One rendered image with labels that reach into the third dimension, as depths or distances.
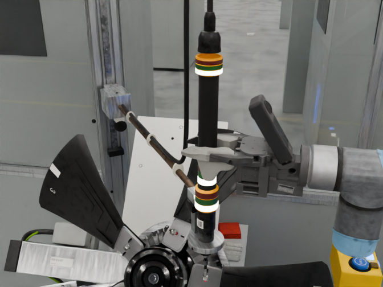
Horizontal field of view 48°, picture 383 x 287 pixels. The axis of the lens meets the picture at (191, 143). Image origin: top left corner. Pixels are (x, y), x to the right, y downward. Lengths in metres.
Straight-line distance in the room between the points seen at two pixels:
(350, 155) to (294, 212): 0.94
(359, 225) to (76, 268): 0.65
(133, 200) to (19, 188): 0.82
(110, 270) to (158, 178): 0.28
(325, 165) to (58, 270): 0.69
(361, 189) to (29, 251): 0.78
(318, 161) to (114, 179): 0.94
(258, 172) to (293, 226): 0.96
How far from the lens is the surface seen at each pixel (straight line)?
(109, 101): 1.27
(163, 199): 1.16
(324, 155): 0.72
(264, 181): 0.72
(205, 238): 0.83
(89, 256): 1.08
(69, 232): 1.14
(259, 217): 1.66
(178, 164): 0.88
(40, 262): 1.13
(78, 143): 0.96
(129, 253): 0.96
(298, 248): 1.74
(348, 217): 0.77
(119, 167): 1.50
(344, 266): 1.18
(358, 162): 0.72
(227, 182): 0.89
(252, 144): 0.73
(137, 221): 1.17
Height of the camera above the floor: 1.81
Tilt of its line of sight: 25 degrees down
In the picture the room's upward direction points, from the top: straight up
